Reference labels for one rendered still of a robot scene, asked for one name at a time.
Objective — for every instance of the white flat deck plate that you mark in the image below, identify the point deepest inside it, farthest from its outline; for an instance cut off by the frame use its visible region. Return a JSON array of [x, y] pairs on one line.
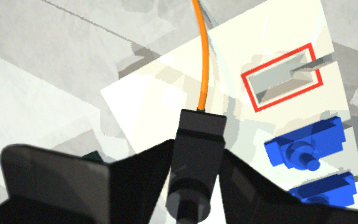
[[284, 112]]

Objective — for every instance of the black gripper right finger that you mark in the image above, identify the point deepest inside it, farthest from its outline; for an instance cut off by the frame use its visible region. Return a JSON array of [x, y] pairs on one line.
[[248, 197]]

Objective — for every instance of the black micro servo with orange cable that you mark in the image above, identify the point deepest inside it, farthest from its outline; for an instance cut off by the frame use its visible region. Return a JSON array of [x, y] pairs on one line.
[[198, 151]]

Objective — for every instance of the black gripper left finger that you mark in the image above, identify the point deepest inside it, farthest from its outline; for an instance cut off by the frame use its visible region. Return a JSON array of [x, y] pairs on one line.
[[121, 192]]

